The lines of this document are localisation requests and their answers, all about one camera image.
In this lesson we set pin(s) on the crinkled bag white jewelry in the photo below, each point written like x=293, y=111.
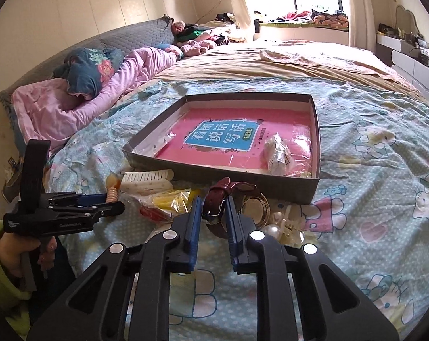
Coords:
x=278, y=157

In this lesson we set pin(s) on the dark cardboard tray box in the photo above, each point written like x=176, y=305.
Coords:
x=140, y=150

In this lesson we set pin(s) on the pearl hair clip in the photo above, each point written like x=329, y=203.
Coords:
x=286, y=225

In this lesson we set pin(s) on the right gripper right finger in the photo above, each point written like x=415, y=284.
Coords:
x=243, y=258

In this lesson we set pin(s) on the grey quilted headboard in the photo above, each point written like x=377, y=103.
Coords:
x=126, y=39

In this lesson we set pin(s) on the hello kitty blue bedsheet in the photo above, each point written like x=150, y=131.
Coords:
x=372, y=199

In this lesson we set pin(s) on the dark floral pillow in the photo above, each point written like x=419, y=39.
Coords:
x=88, y=70

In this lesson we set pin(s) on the tan blanket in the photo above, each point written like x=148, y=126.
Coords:
x=242, y=61

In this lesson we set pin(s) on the clothes pile on windowsill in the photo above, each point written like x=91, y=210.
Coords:
x=325, y=18

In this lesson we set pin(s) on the yellow bangles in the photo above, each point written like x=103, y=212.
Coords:
x=163, y=207

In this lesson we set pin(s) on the left hand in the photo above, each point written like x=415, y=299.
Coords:
x=13, y=246

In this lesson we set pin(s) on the pink quilt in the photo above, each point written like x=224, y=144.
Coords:
x=46, y=111

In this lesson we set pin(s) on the white grey dresser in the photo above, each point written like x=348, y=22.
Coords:
x=405, y=60

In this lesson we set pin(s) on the green sleeve left forearm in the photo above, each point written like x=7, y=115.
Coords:
x=13, y=312

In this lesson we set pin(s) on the clothes pile on bed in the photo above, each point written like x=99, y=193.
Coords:
x=195, y=39

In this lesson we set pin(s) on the cloud shaped mirror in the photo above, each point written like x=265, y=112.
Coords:
x=405, y=22

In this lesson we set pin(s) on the white hair claw clip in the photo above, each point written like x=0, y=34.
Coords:
x=147, y=183

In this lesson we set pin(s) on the pink book with blue label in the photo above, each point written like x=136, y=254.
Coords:
x=234, y=139

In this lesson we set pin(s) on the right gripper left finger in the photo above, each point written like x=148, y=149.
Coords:
x=183, y=252

